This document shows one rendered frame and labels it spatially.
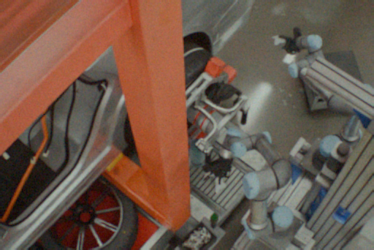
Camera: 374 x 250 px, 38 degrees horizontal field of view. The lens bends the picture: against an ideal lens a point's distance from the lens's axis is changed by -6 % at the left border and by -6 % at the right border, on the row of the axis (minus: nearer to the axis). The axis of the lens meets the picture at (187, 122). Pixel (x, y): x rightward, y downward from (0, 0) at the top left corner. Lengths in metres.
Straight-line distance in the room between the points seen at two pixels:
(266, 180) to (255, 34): 2.32
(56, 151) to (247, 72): 1.78
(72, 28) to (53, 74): 0.13
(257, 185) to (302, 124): 1.84
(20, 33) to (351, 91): 1.40
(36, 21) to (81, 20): 0.32
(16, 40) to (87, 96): 2.15
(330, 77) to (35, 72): 1.21
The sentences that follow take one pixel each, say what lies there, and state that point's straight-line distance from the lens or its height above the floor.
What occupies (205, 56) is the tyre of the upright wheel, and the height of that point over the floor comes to 1.11.
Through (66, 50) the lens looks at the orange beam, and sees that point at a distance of 1.37.
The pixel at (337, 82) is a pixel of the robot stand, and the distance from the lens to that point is 2.17.
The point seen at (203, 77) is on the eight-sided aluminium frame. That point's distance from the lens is 3.16.
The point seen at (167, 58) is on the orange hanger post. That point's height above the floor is 2.37.
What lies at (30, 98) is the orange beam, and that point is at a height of 2.71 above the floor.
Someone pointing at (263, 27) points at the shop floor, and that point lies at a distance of 4.77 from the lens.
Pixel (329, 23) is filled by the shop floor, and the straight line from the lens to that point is 4.90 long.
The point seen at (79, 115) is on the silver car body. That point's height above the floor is 1.02.
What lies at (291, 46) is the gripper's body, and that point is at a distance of 3.21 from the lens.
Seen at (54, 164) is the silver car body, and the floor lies 0.79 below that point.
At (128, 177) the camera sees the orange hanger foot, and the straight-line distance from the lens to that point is 3.41.
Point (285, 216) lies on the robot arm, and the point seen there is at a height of 1.04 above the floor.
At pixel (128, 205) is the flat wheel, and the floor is 0.50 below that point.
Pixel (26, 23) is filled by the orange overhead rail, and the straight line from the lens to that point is 1.11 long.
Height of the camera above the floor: 3.85
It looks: 64 degrees down
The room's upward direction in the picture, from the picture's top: 3 degrees counter-clockwise
